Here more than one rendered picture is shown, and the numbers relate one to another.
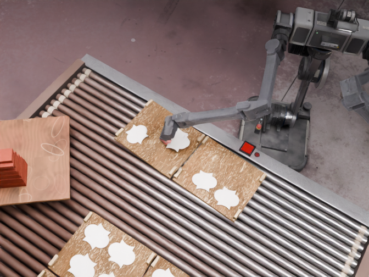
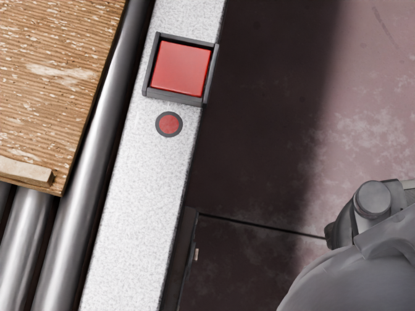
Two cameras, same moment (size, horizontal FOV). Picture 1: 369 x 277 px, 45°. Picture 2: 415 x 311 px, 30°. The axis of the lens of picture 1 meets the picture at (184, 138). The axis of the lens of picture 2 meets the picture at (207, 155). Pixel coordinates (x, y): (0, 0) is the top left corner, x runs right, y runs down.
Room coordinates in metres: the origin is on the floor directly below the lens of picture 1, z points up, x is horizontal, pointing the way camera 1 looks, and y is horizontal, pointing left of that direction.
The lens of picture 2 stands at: (1.22, -0.72, 1.74)
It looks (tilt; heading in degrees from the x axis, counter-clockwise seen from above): 72 degrees down; 67
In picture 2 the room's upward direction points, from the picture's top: 9 degrees clockwise
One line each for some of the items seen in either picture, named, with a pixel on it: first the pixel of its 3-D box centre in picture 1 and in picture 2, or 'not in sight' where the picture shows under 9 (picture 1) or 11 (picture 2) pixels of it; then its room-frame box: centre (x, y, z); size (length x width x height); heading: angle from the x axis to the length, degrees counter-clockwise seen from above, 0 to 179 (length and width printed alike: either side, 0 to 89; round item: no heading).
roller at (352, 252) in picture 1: (201, 164); not in sight; (1.18, -0.12, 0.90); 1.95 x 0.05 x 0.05; 65
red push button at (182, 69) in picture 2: (247, 148); (181, 70); (1.31, -0.37, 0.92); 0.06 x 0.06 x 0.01; 65
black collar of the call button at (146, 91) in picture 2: (247, 148); (181, 70); (1.31, -0.37, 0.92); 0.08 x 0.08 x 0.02; 65
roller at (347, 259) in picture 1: (197, 170); not in sight; (1.14, -0.10, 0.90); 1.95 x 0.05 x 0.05; 65
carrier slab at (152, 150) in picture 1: (160, 137); not in sight; (1.30, 0.14, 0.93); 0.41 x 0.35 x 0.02; 60
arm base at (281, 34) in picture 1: (280, 37); not in sight; (1.70, -0.43, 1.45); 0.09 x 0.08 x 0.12; 85
